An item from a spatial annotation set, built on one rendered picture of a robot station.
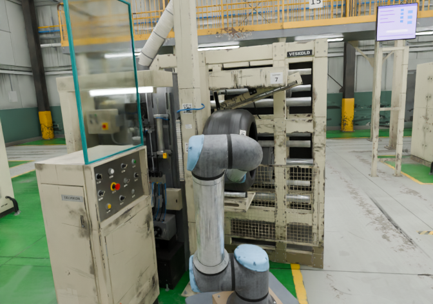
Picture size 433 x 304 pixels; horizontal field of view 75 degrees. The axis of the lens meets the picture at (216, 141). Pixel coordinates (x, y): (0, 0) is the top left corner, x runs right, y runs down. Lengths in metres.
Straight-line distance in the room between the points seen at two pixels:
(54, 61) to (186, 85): 12.35
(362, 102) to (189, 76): 10.18
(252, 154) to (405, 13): 5.06
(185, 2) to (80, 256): 1.73
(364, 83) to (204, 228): 11.13
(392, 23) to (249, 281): 4.99
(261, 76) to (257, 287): 1.45
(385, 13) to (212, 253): 5.05
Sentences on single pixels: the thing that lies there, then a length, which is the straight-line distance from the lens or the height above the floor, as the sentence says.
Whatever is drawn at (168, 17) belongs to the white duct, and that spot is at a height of 2.23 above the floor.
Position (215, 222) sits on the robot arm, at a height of 1.15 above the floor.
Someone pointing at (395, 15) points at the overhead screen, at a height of 2.71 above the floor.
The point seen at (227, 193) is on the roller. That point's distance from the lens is 2.02.
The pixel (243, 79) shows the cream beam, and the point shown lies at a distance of 2.20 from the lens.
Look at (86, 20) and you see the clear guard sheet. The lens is 1.75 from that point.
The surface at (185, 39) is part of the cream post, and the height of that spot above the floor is 1.99.
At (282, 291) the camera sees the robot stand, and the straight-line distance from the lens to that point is 1.65.
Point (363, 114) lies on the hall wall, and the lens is 11.89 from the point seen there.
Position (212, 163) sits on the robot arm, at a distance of 0.89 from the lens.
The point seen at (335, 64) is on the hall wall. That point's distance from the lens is 11.65.
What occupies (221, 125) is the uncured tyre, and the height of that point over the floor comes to 1.40.
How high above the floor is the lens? 1.61
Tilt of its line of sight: 10 degrees down
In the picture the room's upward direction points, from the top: 3 degrees counter-clockwise
